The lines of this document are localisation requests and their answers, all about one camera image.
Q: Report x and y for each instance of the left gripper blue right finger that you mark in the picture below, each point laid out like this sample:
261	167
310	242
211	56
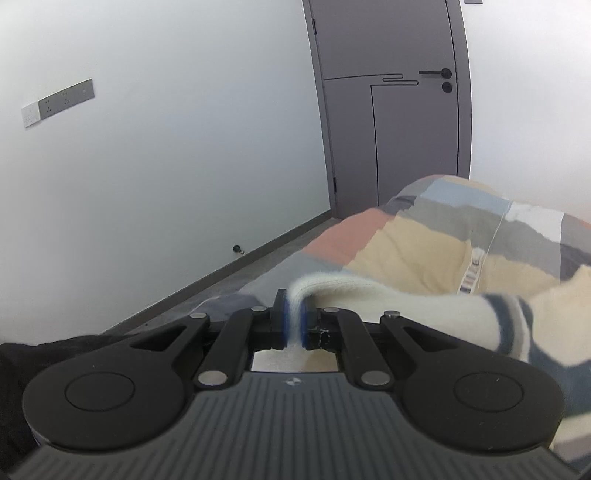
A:
343	333

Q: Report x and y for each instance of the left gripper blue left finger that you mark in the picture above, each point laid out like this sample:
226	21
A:
247	331

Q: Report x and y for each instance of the cream striped fleece sweater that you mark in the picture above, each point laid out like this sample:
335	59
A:
550	331

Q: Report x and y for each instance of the grey bedroom door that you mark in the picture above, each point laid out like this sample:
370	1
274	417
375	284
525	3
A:
385	126

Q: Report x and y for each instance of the colourful patchwork bed quilt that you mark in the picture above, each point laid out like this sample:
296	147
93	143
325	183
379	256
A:
443	235

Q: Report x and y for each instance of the black door handle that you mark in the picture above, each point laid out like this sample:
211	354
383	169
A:
445	74

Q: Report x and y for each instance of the grey wall socket panel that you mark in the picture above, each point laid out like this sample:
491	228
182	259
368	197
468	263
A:
66	98

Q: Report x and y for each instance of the white wall socket plate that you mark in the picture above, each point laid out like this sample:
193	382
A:
31	115

